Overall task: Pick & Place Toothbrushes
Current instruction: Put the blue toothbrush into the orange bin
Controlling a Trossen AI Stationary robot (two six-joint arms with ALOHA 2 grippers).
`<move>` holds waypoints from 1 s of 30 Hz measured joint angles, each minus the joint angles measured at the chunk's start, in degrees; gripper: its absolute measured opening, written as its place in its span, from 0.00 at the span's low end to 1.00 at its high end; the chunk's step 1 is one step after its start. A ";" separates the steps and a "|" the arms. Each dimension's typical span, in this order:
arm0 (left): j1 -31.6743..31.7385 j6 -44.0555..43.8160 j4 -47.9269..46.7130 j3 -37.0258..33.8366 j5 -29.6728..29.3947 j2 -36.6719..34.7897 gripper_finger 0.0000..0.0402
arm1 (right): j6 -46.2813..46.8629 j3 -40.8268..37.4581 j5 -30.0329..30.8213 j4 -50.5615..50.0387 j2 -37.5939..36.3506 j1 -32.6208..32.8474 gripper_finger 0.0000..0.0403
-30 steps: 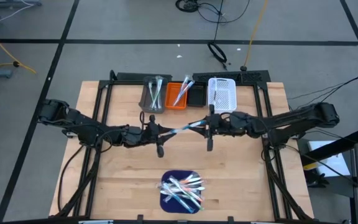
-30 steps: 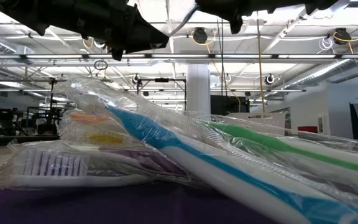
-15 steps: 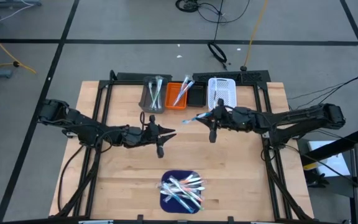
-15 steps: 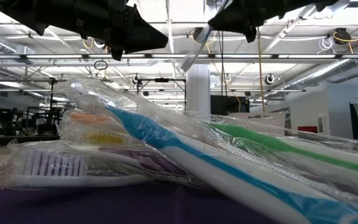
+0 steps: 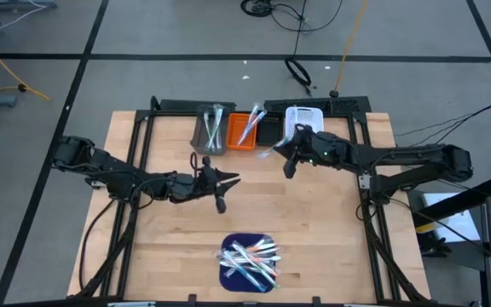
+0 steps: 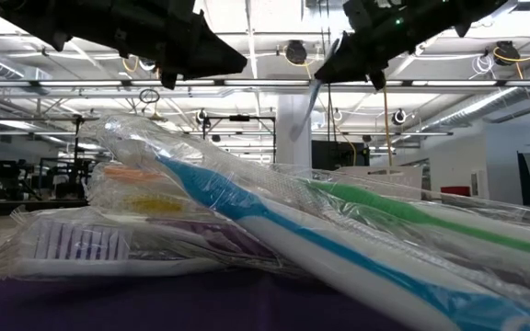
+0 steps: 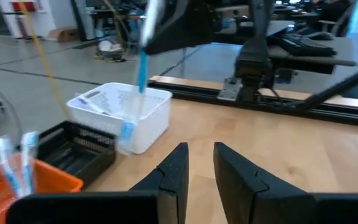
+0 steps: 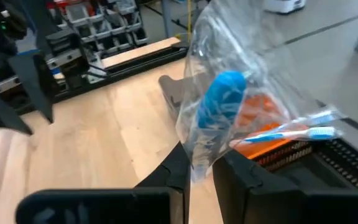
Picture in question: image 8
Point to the black plastic basket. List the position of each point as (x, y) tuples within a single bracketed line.
[(337, 161)]

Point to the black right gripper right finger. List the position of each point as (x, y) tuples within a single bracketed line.
[(259, 205)]

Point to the black table frame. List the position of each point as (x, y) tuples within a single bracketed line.
[(141, 62)]

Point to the blue toothbrush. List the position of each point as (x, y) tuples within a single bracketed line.
[(291, 133), (222, 96), (319, 119)]

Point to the white floor object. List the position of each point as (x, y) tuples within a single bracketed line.
[(284, 5)]

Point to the orange plastic basket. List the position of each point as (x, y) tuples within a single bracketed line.
[(261, 148)]

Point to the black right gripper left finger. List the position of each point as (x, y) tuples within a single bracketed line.
[(104, 205)]

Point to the storage shelf with bins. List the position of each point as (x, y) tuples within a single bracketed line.
[(104, 28)]

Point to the blue-grey post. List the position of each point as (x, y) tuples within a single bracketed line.
[(167, 18)]

